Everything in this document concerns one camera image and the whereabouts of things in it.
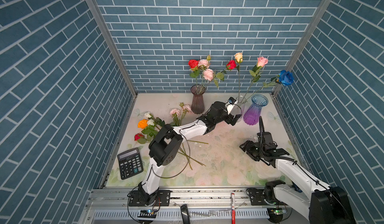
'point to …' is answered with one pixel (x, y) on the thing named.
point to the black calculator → (130, 163)
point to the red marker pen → (233, 208)
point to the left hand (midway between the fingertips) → (239, 111)
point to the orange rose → (143, 124)
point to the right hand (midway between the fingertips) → (243, 148)
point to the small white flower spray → (156, 122)
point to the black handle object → (185, 214)
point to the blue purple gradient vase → (251, 114)
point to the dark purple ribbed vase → (198, 105)
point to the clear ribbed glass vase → (242, 106)
